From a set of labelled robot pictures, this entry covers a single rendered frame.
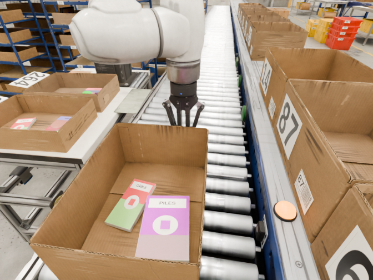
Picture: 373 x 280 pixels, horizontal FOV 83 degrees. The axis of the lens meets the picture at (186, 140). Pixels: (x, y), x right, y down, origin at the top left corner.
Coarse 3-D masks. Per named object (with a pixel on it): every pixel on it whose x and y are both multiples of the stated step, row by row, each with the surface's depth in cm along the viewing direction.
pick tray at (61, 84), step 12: (60, 72) 124; (36, 84) 111; (48, 84) 120; (60, 84) 128; (72, 84) 128; (84, 84) 128; (96, 84) 127; (108, 84) 111; (72, 96) 101; (84, 96) 101; (96, 96) 101; (108, 96) 112; (96, 108) 105
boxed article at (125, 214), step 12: (132, 192) 62; (144, 192) 62; (120, 204) 59; (132, 204) 59; (144, 204) 59; (108, 216) 56; (120, 216) 56; (132, 216) 56; (120, 228) 54; (132, 228) 54
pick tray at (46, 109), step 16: (16, 96) 100; (32, 96) 99; (48, 96) 99; (64, 96) 98; (0, 112) 93; (16, 112) 100; (32, 112) 104; (48, 112) 104; (64, 112) 103; (80, 112) 88; (96, 112) 101; (0, 128) 76; (32, 128) 92; (64, 128) 78; (80, 128) 89; (0, 144) 81; (16, 144) 80; (32, 144) 79; (48, 144) 79; (64, 144) 79
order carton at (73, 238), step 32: (128, 128) 67; (160, 128) 65; (192, 128) 64; (96, 160) 55; (128, 160) 75; (160, 160) 73; (192, 160) 71; (64, 192) 44; (96, 192) 56; (160, 192) 64; (192, 192) 64; (64, 224) 44; (96, 224) 55; (192, 224) 56; (64, 256) 36; (96, 256) 34; (128, 256) 34; (192, 256) 49
